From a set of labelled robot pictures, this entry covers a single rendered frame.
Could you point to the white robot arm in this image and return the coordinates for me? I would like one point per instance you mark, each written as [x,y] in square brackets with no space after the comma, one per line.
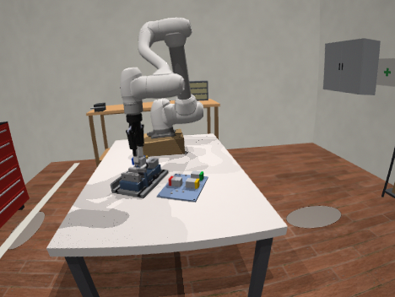
[163,83]

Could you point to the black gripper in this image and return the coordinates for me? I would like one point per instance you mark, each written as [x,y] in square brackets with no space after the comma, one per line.
[134,134]

